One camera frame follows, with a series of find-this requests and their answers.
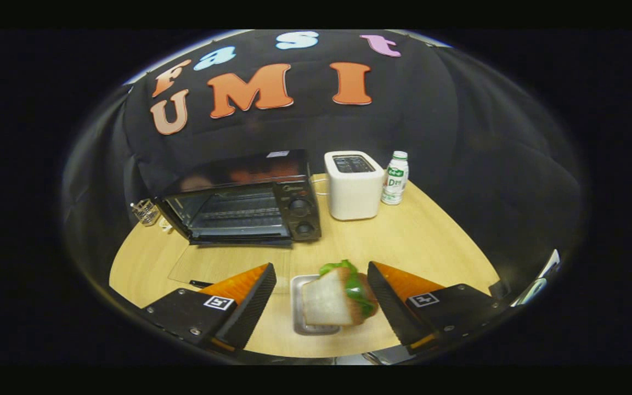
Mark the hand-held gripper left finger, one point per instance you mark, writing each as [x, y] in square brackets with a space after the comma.
[253, 307]

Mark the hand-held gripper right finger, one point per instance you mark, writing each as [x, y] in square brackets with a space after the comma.
[390, 307]

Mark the lettuce sandwich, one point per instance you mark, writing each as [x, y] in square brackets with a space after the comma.
[327, 302]

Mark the black toaster oven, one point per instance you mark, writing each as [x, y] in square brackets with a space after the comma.
[299, 208]

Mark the white toaster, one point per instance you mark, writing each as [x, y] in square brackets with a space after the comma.
[353, 192]

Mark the white ribbed tray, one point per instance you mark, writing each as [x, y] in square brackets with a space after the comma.
[297, 323]

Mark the small white dish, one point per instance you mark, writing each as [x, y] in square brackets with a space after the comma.
[165, 225]

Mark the white bottle green label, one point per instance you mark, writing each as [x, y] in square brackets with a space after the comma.
[394, 184]

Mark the white flat panel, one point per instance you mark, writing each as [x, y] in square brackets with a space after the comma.
[538, 277]

